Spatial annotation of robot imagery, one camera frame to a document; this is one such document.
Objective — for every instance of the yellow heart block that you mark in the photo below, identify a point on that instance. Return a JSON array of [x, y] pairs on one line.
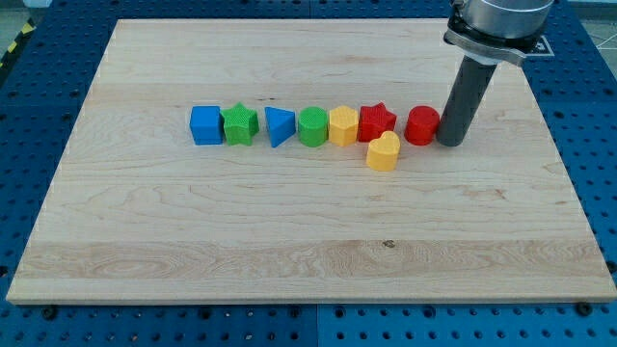
[[382, 153]]

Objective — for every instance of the yellow hexagon block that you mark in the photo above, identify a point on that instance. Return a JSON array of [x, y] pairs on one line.
[[343, 126]]

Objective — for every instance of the blue perforated table plate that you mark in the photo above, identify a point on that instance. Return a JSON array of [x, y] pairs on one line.
[[50, 77]]

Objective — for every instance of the blue triangle block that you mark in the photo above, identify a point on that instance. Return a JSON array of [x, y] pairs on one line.
[[280, 124]]

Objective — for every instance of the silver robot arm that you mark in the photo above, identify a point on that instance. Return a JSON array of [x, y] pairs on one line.
[[494, 31]]

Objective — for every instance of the dark grey cylindrical pointer rod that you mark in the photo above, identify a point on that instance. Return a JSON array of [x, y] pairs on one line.
[[470, 84]]

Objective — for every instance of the red cylinder block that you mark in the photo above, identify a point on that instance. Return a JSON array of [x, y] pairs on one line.
[[422, 125]]

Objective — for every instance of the green cylinder block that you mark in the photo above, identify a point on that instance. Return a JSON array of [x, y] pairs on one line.
[[313, 126]]

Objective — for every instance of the blue cube block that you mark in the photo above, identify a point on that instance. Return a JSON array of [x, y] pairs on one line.
[[206, 125]]

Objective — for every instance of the red star block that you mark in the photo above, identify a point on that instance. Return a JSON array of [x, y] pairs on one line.
[[374, 120]]

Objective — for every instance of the light wooden board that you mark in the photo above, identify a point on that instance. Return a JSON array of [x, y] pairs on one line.
[[138, 214]]

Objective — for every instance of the green star block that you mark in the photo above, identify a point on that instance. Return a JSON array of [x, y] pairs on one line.
[[240, 124]]

